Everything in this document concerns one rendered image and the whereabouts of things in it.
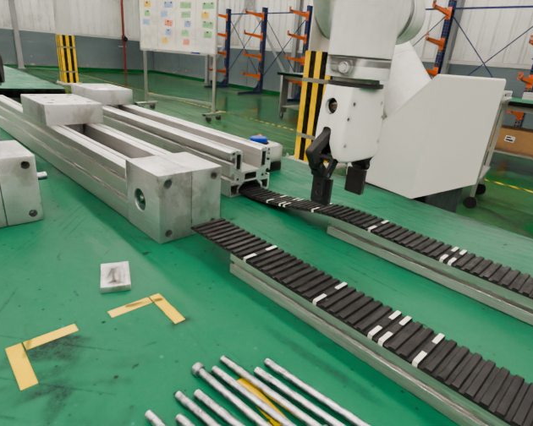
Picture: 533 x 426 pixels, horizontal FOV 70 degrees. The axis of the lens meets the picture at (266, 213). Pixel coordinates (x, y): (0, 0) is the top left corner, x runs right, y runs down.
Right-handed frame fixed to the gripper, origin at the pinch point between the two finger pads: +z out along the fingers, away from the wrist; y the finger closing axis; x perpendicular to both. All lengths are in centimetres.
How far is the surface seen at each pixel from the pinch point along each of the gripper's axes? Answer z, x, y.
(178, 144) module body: 0.6, 37.8, -4.0
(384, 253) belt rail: 5.8, -10.2, -2.0
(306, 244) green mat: 6.5, -1.1, -7.5
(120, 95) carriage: -4, 77, 2
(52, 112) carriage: -4, 52, -23
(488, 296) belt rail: 5.3, -23.3, -2.0
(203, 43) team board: -27, 485, 320
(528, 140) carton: 47, 70, 471
